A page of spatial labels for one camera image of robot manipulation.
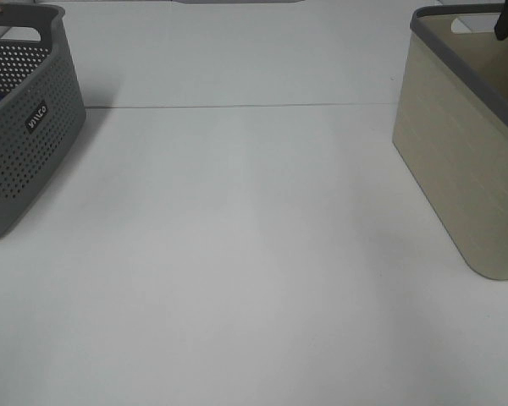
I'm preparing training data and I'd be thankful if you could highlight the beige basket with grey rim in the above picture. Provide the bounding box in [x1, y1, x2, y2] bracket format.
[392, 2, 508, 280]

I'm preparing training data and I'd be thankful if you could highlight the grey perforated plastic basket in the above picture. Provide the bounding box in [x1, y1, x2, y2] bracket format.
[0, 2, 86, 238]

